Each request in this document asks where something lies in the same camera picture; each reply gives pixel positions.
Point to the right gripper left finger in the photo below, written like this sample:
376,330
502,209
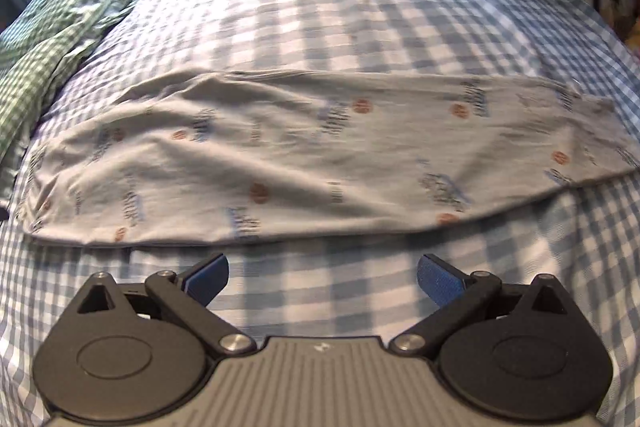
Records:
183,299

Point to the green checkered duvet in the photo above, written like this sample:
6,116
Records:
42,48

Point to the grey printed pants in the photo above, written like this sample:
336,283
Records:
201,158

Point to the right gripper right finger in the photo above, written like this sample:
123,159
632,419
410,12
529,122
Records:
461,299

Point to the blue checkered bed sheet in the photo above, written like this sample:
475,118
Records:
339,287

